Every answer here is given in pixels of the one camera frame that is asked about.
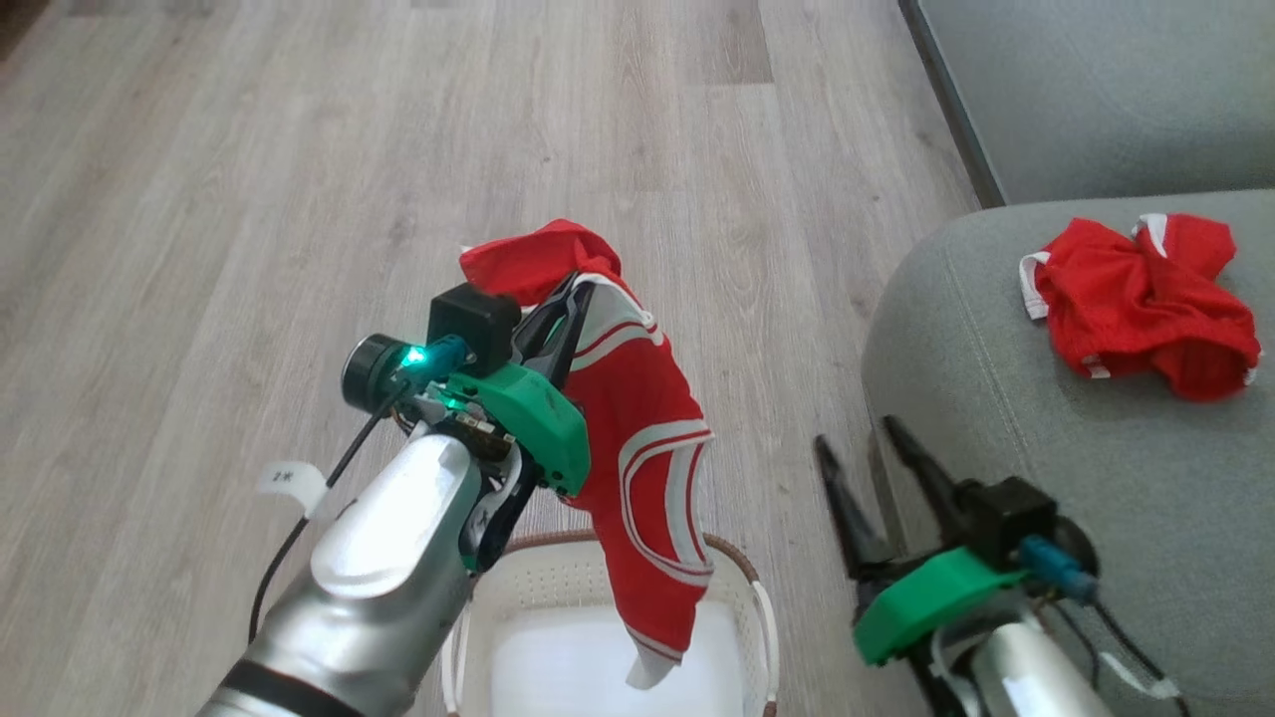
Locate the red jersey white stripes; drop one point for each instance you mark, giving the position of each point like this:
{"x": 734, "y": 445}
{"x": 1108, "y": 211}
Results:
{"x": 637, "y": 418}

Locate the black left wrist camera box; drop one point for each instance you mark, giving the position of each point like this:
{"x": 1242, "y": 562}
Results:
{"x": 473, "y": 324}

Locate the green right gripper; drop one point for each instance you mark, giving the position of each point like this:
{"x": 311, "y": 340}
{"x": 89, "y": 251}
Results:
{"x": 926, "y": 597}

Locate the white laundry basket brown rim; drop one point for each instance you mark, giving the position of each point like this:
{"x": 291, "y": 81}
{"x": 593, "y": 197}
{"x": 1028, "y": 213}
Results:
{"x": 737, "y": 588}

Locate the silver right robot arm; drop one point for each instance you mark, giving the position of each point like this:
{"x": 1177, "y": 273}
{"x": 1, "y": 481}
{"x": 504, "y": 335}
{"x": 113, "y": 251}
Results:
{"x": 1016, "y": 667}

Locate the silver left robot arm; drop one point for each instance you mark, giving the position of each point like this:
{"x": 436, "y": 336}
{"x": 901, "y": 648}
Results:
{"x": 388, "y": 568}

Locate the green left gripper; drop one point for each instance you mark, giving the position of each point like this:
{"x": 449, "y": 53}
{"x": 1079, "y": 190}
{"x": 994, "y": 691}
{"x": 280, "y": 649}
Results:
{"x": 528, "y": 413}

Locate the grey-green flat sofa seat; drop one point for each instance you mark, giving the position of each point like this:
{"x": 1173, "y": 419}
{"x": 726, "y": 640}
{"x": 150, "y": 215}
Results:
{"x": 1116, "y": 90}

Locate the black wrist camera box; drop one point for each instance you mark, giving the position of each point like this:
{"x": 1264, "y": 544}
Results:
{"x": 1011, "y": 518}
{"x": 473, "y": 324}

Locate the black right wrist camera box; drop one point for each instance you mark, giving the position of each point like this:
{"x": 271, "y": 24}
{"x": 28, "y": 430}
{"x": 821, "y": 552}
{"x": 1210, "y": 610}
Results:
{"x": 1011, "y": 518}

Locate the black cylindrical wrist module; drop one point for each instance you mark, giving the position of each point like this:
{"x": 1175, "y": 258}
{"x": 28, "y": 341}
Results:
{"x": 374, "y": 373}

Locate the red shorts white trim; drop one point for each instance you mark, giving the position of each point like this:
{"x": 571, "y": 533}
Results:
{"x": 1136, "y": 304}

